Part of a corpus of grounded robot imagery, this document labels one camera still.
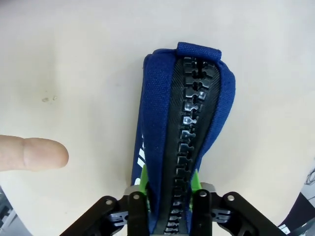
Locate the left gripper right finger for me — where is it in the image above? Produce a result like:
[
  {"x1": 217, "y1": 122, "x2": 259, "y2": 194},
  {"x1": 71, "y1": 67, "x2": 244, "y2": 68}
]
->
[{"x1": 189, "y1": 171, "x2": 286, "y2": 236}]

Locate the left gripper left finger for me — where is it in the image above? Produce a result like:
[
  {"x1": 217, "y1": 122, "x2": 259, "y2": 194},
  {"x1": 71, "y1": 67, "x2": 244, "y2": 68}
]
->
[{"x1": 59, "y1": 164, "x2": 151, "y2": 236}]

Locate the blue zippered pencil case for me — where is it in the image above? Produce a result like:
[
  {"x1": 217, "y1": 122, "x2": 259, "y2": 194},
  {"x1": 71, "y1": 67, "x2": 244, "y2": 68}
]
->
[{"x1": 129, "y1": 41, "x2": 237, "y2": 236}]

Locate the person's right hand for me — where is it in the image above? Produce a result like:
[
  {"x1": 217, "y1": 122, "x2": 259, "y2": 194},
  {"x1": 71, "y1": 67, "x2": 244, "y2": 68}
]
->
[{"x1": 0, "y1": 134, "x2": 69, "y2": 172}]

